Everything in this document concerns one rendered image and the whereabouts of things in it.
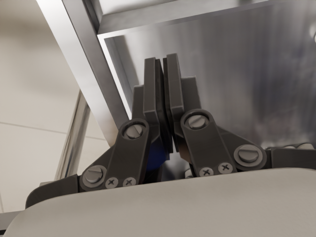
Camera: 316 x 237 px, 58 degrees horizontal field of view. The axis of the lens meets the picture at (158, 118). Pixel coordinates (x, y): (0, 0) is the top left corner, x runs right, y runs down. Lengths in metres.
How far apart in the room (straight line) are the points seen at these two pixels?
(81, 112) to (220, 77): 0.59
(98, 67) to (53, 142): 1.54
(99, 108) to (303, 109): 0.24
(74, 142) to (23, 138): 1.09
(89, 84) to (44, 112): 1.33
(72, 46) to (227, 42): 0.15
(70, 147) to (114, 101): 0.47
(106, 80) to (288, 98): 0.21
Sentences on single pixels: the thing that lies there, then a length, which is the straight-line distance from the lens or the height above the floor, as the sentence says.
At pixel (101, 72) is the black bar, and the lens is 0.29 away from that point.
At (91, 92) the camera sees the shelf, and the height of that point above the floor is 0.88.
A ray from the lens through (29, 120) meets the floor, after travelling 1.72.
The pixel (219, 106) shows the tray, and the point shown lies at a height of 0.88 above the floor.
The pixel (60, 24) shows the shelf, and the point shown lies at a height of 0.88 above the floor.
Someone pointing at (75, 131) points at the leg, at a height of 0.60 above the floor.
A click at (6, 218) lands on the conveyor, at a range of 0.67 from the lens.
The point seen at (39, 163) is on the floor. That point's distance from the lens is 2.02.
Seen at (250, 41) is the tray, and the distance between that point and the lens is 0.30.
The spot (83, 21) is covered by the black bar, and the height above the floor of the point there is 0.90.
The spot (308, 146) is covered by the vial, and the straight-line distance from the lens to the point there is 0.43.
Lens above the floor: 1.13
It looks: 46 degrees down
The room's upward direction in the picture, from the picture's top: 178 degrees clockwise
